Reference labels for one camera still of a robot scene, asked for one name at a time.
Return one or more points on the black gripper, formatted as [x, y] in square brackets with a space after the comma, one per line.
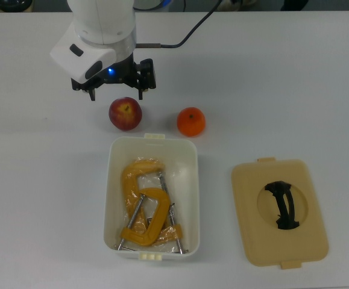
[123, 70]

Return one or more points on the red apple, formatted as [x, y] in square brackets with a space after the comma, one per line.
[125, 113]

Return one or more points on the orange fruit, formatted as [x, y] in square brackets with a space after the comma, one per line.
[191, 122]

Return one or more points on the white plastic container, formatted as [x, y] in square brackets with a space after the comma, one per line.
[114, 192]

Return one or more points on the beige container lid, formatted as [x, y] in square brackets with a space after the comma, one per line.
[252, 216]

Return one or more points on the orange C-clamp in plastic bag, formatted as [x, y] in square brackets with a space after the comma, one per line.
[129, 180]

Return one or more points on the bare orange C-clamp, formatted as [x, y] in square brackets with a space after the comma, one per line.
[157, 210]

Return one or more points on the dark round background object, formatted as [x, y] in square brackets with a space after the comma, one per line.
[13, 3]

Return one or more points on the black background object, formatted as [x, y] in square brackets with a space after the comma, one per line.
[293, 3]

